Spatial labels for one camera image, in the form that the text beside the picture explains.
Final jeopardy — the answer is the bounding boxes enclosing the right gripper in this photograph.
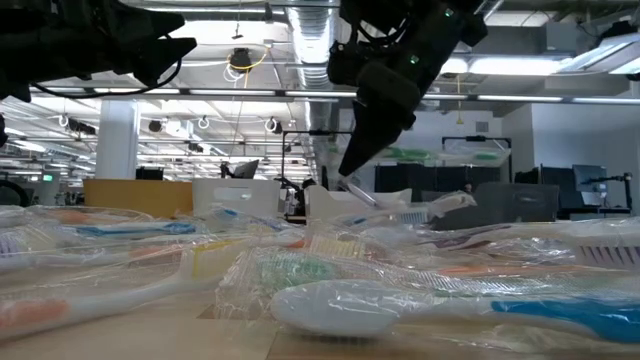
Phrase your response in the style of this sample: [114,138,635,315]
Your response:
[337,8,472,178]

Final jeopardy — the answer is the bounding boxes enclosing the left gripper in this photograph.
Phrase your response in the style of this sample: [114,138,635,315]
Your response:
[49,0,198,87]

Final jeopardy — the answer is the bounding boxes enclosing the wide white plastic bin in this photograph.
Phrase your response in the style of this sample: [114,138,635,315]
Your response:
[304,184,415,222]

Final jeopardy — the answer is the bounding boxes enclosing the black ceiling device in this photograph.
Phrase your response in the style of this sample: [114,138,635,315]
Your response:
[228,46,254,75]

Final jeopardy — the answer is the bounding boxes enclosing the white building column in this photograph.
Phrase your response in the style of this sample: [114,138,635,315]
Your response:
[94,99,140,180]

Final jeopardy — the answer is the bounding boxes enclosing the tilted background monitor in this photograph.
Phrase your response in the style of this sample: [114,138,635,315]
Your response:
[219,158,261,180]

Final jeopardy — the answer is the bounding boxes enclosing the small black background monitor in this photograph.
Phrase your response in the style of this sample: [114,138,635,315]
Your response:
[134,166,165,182]

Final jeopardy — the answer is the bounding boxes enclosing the orange plastic bin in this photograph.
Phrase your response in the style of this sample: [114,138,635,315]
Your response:
[82,178,195,220]

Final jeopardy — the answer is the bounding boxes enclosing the bright ceiling light panel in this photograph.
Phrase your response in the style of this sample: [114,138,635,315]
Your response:
[439,53,569,77]

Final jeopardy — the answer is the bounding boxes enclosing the long linear light bar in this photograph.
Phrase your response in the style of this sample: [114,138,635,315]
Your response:
[29,85,640,105]

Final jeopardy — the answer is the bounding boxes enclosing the dark translucent plastic bin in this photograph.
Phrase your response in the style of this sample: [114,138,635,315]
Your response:
[432,181,561,232]

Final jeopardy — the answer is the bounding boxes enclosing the narrow white plastic bin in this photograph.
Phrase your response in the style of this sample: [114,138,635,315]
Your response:
[191,177,282,220]

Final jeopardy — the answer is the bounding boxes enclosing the background computer monitor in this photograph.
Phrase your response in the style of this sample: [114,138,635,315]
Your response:
[571,163,610,207]

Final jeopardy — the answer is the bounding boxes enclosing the angled ceiling light panel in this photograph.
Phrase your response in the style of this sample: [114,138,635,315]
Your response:
[559,30,640,76]

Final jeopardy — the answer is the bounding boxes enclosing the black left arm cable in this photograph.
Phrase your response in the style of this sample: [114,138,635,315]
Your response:
[29,57,183,99]

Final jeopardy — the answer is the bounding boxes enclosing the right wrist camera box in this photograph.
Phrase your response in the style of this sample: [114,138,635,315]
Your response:
[327,40,364,86]

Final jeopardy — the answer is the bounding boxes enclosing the yellow hanging cord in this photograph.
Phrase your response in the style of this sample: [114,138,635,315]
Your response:
[454,73,466,126]

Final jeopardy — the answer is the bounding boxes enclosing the yellow ceiling cable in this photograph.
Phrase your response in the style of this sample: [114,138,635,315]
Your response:
[225,45,272,85]

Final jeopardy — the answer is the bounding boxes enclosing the black metal rig frame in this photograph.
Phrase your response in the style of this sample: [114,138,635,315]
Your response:
[441,134,513,184]

